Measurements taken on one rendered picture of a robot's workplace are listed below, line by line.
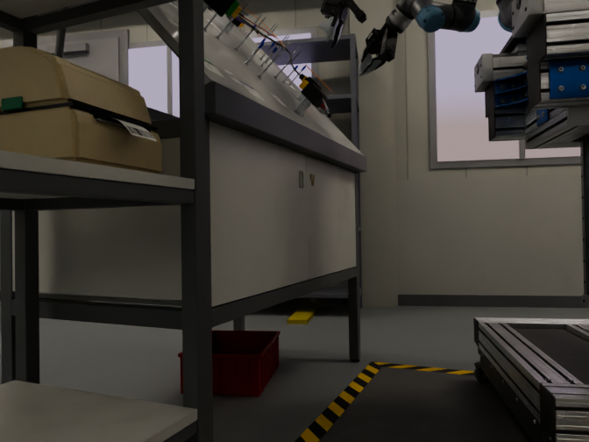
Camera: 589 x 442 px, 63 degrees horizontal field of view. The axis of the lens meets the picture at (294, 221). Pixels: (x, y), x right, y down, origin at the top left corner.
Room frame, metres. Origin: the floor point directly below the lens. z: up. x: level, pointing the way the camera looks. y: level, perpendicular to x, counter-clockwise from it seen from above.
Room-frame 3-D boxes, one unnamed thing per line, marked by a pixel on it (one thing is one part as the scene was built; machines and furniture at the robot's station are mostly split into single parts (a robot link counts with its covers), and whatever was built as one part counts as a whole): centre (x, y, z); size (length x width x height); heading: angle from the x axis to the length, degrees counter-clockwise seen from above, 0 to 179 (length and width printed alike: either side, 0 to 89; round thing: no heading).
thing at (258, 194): (1.28, 0.08, 0.60); 0.55 x 0.02 x 0.39; 157
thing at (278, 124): (1.52, -0.05, 0.83); 1.18 x 0.05 x 0.06; 157
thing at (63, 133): (0.83, 0.41, 0.76); 0.30 x 0.21 x 0.20; 70
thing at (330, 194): (1.78, -0.14, 0.60); 0.55 x 0.03 x 0.39; 157
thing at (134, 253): (1.65, 0.24, 0.60); 1.17 x 0.58 x 0.40; 157
